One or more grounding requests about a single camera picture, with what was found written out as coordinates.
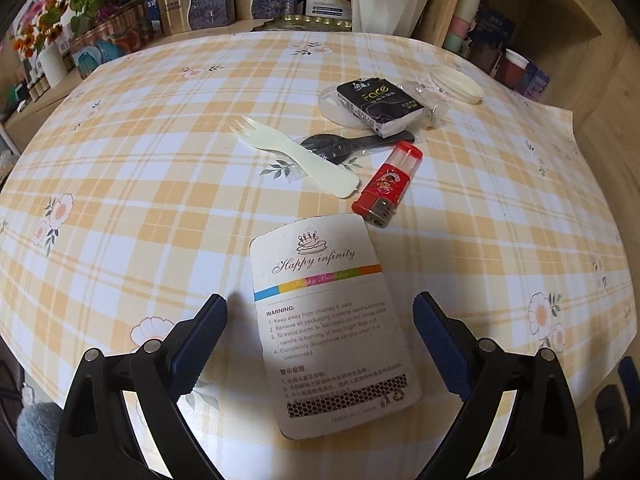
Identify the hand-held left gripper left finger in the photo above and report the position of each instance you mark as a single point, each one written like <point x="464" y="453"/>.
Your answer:
<point x="200" y="345"/>

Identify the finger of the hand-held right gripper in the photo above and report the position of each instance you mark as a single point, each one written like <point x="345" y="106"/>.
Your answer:
<point x="626" y="372"/>

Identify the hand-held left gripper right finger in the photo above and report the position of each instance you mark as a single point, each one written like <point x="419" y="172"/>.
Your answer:
<point x="440" y="345"/>

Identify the white printed card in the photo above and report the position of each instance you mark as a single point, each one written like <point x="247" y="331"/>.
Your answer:
<point x="330" y="330"/>

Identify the black plastic spoon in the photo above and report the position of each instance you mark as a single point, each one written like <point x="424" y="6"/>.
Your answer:
<point x="340" y="147"/>

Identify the yellow plaid tablecloth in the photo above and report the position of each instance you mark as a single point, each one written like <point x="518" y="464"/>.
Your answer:
<point x="150" y="210"/>

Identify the red lighter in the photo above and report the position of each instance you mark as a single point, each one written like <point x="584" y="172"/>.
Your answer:
<point x="390" y="185"/>

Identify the grey fuzzy cloth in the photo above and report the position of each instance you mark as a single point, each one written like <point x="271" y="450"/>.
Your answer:
<point x="40" y="430"/>

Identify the white plastic fork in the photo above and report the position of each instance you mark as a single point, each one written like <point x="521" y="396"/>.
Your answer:
<point x="300" y="157"/>

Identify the black tissue pack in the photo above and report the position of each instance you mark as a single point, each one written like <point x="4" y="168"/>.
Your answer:
<point x="380" y="105"/>

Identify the cream round lid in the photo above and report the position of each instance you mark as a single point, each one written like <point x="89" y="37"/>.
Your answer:
<point x="457" y="85"/>

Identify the clear plastic dome lid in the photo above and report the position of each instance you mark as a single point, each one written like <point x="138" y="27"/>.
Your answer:
<point x="332" y="107"/>

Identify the small purple blue box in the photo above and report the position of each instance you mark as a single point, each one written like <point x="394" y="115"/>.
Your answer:
<point x="536" y="82"/>

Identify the red paper cup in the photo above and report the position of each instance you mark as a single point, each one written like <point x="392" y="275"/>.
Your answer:
<point x="514" y="70"/>

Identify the white ribbed vase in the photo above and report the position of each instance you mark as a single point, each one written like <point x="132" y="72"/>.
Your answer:
<point x="52" y="65"/>

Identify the brown teal patterned basket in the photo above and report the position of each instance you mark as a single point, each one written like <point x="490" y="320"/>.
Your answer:
<point x="115" y="40"/>

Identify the dark blue shelf box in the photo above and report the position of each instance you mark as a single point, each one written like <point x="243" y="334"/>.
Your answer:
<point x="495" y="27"/>

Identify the pastel paper cup stack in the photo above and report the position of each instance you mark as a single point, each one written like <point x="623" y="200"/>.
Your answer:
<point x="465" y="15"/>

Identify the gold ornate tray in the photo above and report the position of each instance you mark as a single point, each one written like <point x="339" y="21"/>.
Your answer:
<point x="305" y="24"/>

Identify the wooden shelf unit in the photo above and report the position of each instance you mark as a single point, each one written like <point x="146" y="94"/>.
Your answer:
<point x="550" y="5"/>

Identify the pink flower plant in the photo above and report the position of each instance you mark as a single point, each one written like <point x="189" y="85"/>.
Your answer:
<point x="65" y="5"/>

